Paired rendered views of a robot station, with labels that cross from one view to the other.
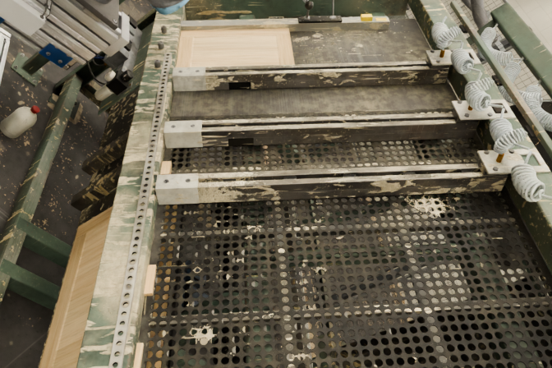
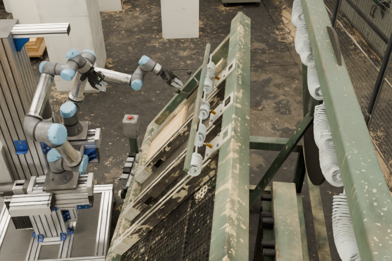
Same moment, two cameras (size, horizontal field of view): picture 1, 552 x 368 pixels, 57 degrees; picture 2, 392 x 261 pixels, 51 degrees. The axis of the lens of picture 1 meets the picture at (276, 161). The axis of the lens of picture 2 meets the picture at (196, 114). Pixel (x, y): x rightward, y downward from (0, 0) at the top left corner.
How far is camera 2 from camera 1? 1.94 m
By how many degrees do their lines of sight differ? 42
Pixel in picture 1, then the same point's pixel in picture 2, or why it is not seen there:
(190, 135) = (130, 211)
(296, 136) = (163, 183)
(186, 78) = (138, 176)
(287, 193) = (151, 223)
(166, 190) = (114, 248)
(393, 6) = not seen: hidden behind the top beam
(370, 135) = not seen: hidden behind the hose
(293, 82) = (174, 145)
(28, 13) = (42, 208)
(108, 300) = not seen: outside the picture
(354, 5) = (218, 58)
